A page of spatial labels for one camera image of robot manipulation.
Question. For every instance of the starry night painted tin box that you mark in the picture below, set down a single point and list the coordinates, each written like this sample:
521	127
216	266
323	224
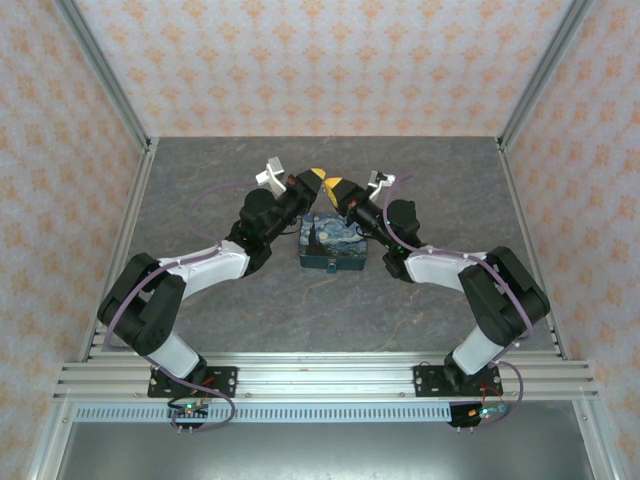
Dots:
330	240

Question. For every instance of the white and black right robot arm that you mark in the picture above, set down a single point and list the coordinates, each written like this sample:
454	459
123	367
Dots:
435	270

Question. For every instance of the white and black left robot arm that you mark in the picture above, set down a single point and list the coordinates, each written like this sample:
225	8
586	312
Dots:
215	270

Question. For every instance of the grey metal panel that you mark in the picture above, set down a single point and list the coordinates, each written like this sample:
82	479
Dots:
325	450

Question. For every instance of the aluminium table side rail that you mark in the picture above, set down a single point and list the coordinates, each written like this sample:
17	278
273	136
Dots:
520	210
135	200

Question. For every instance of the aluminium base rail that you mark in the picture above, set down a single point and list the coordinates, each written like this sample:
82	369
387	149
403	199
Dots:
325	375

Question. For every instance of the short aluminium frame post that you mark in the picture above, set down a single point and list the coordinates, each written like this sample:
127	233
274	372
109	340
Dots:
595	445
50	445

